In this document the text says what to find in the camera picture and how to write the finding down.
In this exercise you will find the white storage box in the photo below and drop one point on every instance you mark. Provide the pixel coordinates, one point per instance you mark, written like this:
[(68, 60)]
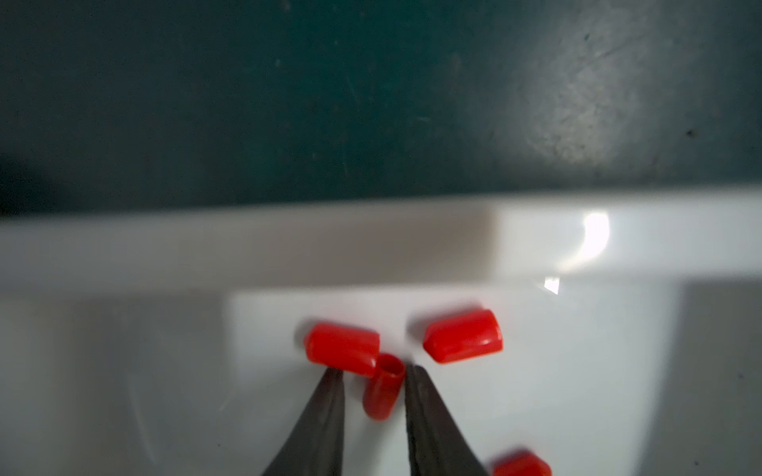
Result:
[(171, 343)]

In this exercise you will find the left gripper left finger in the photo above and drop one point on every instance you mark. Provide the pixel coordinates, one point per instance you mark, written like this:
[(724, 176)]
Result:
[(315, 445)]

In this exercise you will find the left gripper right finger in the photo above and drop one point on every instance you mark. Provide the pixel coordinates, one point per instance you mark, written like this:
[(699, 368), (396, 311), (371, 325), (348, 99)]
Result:
[(435, 444)]

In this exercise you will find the red sleeve two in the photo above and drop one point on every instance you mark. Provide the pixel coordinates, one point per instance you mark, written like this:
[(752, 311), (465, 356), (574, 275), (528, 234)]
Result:
[(345, 348)]

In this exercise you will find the red sleeve five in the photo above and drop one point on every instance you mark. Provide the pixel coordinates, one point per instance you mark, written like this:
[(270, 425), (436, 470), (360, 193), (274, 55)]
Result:
[(522, 463)]

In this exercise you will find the red sleeve four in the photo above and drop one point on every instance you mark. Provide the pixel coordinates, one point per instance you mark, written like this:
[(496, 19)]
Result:
[(463, 337)]

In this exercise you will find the red sleeve three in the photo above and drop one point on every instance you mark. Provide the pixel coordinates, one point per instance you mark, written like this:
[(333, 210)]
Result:
[(383, 388)]

